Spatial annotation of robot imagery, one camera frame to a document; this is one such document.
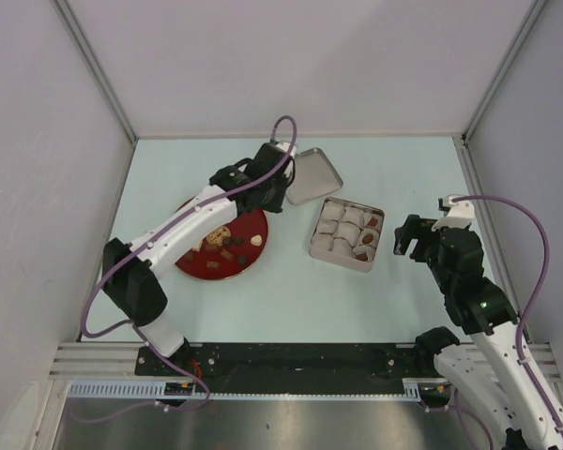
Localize purple cable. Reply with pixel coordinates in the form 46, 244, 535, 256
452, 194, 563, 450
68, 115, 297, 423

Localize pink square tin box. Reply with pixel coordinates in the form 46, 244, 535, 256
309, 197, 386, 273

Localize red round plate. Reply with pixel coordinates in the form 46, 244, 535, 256
175, 209, 269, 280

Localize white heart chocolate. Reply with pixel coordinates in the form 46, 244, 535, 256
251, 234, 263, 246

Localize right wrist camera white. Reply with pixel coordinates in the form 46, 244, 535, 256
432, 194, 475, 232

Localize almond chocolate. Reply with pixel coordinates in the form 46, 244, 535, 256
362, 233, 375, 245

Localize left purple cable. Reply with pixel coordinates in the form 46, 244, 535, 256
68, 115, 297, 423

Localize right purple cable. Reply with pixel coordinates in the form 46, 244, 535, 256
452, 194, 563, 450

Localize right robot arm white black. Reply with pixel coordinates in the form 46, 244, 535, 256
393, 215, 563, 449

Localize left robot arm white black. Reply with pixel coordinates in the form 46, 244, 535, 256
101, 141, 297, 375

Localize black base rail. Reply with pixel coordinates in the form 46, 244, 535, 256
135, 341, 451, 395

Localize silver tin lid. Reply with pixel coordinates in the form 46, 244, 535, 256
286, 147, 343, 205

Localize white slotted cable duct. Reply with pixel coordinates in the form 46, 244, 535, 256
68, 379, 450, 402

